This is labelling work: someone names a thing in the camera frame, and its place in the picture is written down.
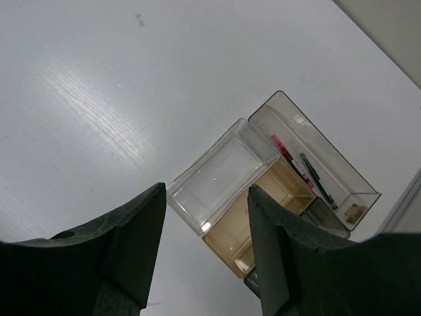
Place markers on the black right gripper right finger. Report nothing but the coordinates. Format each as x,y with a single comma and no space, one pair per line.
304,270

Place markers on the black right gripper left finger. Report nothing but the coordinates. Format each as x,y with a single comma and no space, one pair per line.
102,267

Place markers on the blue gel pen refill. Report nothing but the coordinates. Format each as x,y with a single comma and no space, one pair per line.
319,183

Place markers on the red gel pen refill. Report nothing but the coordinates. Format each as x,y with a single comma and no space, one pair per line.
296,167

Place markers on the clear compartment organizer box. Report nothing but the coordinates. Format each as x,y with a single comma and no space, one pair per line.
211,195

